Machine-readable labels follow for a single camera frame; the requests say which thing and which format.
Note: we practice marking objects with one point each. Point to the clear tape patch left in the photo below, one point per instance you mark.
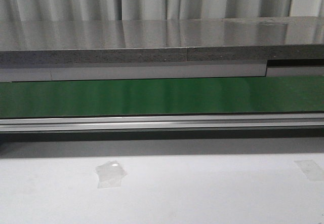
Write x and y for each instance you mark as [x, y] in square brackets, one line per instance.
[110, 174]

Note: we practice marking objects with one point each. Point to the clear tape patch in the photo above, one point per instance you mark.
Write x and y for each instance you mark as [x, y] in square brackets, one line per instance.
[311, 170]
[110, 174]

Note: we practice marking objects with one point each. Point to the grey stone counter slab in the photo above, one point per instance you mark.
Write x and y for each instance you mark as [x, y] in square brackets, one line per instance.
[48, 43]

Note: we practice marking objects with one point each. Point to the green conveyor belt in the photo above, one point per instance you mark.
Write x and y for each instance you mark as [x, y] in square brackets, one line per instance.
[161, 97]

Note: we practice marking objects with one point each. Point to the clear tape patch right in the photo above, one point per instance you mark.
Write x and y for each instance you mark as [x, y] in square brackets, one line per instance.
[311, 170]

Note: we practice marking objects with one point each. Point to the white pleated curtain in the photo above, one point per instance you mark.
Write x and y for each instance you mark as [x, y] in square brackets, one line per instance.
[86, 10]

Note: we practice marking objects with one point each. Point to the grey conveyor back rail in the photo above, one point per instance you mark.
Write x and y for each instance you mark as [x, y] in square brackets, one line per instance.
[163, 70]

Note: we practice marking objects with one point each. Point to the aluminium conveyor front rail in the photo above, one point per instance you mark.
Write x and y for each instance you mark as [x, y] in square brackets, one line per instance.
[172, 122]

